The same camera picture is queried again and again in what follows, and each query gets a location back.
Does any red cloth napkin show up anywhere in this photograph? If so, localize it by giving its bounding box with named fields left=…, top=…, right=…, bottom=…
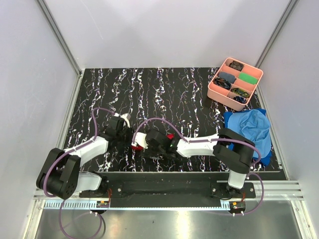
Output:
left=132, top=131, right=174, bottom=152

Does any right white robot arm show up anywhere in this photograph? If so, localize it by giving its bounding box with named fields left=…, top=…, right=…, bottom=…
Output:
left=138, top=128, right=260, bottom=199

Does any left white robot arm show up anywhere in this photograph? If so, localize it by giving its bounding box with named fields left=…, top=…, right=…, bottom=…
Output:
left=36, top=113, right=134, bottom=200

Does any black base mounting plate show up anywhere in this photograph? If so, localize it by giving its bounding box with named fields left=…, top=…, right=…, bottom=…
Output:
left=74, top=171, right=255, bottom=200

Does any multicolour bands left compartment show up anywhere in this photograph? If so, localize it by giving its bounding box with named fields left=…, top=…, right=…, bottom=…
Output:
left=213, top=77, right=231, bottom=90

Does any multicolour bands compartment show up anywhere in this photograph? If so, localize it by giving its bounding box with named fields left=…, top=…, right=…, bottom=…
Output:
left=213, top=77, right=231, bottom=90
left=231, top=88, right=250, bottom=99

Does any multicolour bands front compartment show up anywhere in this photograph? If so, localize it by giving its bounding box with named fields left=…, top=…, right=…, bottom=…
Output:
left=231, top=88, right=250, bottom=99

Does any grey-blue cloth in tray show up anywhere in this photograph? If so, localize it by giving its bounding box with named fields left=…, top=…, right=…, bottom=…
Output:
left=218, top=72, right=236, bottom=84

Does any pink divided organizer tray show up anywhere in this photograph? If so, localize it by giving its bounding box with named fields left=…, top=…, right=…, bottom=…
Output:
left=207, top=57, right=264, bottom=111

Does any light blue bucket hat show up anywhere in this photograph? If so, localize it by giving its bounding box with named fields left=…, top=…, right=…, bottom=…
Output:
left=223, top=109, right=272, bottom=160

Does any dark blue cloth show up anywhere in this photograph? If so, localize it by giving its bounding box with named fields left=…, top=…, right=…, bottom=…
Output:
left=248, top=109, right=272, bottom=166

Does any dark patterned item in tray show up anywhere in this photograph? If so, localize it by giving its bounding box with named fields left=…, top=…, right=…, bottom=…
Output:
left=229, top=60, right=244, bottom=71

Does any green cloth in tray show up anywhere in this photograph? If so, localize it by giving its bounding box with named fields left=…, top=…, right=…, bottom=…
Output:
left=238, top=72, right=258, bottom=85

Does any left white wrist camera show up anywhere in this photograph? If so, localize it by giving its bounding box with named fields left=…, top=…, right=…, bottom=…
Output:
left=114, top=113, right=131, bottom=127

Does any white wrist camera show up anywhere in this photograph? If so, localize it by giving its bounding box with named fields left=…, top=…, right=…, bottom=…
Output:
left=114, top=113, right=131, bottom=127
left=132, top=132, right=148, bottom=150

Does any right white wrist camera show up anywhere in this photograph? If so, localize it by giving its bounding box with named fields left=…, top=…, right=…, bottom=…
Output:
left=132, top=132, right=148, bottom=150

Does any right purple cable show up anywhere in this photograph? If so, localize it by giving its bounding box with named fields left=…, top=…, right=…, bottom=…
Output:
left=133, top=117, right=265, bottom=216

